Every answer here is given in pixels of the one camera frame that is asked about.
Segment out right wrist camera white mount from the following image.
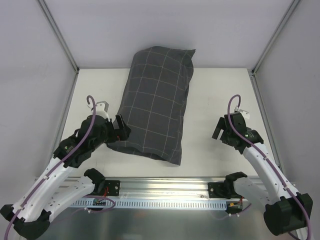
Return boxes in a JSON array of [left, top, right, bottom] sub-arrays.
[[234, 106, 251, 120]]

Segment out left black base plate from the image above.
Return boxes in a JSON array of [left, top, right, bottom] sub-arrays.
[[94, 179, 121, 197]]

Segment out left aluminium frame post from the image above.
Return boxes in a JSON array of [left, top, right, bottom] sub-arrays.
[[36, 0, 80, 74]]

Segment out aluminium mounting rail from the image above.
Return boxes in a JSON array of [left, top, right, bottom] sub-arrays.
[[33, 176, 298, 201]]

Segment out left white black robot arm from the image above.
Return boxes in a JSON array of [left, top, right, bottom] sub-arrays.
[[0, 115, 131, 240]]

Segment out right aluminium frame post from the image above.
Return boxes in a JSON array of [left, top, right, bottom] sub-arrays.
[[250, 0, 301, 76]]

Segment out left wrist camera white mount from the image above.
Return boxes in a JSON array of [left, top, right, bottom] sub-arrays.
[[95, 101, 109, 119]]

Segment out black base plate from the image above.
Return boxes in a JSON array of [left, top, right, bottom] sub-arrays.
[[94, 179, 121, 197], [207, 182, 230, 199]]

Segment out dark grey checked pillowcase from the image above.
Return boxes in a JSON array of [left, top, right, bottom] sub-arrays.
[[107, 46, 196, 166]]

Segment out white slotted cable duct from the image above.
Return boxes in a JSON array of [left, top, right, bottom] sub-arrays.
[[70, 198, 227, 211]]

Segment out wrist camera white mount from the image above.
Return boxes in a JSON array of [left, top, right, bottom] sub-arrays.
[[234, 106, 251, 120], [95, 101, 109, 119]]

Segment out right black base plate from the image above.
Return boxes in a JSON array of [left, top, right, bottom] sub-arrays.
[[207, 182, 230, 199]]

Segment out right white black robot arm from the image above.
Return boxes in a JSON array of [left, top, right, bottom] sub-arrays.
[[208, 111, 313, 239]]

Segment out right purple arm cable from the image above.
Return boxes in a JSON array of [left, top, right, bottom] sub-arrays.
[[227, 94, 312, 240]]

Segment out aluminium frame post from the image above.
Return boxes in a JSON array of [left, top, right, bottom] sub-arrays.
[[36, 0, 80, 74], [250, 0, 301, 76]]

